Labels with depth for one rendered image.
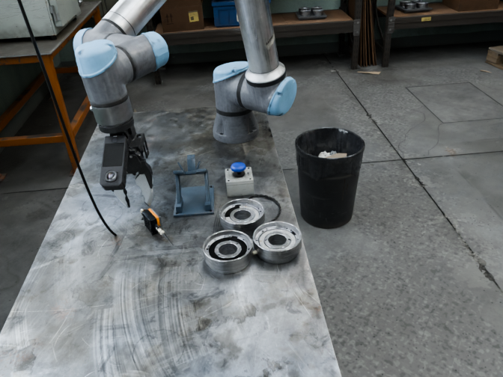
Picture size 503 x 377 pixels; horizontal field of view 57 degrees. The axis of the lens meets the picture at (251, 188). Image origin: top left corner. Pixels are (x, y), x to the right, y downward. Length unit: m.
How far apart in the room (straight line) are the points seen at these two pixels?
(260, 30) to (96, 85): 0.50
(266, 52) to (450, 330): 1.30
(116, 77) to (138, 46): 0.09
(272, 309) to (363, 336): 1.06
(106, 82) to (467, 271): 1.81
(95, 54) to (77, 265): 0.45
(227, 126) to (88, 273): 0.65
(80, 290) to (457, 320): 1.50
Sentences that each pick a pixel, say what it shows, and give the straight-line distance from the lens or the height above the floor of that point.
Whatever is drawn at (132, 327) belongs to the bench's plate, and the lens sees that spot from 0.92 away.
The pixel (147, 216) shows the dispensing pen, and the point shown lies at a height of 0.84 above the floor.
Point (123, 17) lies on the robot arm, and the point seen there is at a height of 1.25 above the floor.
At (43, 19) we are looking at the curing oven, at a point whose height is 0.91.
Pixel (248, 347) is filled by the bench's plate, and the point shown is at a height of 0.80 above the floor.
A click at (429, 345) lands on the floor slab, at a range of 1.96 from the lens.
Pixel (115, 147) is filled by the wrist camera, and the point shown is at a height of 1.05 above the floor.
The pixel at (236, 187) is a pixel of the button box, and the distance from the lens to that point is 1.20.
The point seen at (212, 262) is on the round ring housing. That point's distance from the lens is 0.97.
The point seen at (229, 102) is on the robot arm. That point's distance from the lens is 1.44.
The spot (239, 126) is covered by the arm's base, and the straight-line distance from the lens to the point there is 1.47.
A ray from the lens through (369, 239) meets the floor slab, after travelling 2.38.
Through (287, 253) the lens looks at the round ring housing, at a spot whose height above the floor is 0.83.
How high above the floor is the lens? 1.47
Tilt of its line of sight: 32 degrees down
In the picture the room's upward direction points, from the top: 3 degrees counter-clockwise
